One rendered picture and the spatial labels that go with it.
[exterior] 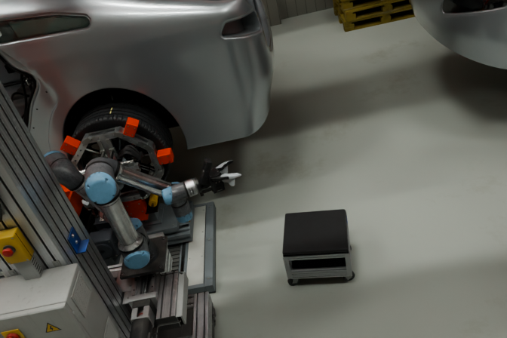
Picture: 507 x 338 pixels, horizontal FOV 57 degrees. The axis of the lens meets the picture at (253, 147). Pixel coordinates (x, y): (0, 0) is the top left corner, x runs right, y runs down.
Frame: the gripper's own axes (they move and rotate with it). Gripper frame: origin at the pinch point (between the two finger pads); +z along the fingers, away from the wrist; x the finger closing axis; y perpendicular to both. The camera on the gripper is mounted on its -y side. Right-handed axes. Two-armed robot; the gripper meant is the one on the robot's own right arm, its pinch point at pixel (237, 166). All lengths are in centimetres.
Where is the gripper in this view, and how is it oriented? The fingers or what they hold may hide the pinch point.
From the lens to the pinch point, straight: 211.4
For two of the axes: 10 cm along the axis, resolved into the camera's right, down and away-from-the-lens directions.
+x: 2.8, 3.8, -8.8
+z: 9.3, -3.4, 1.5
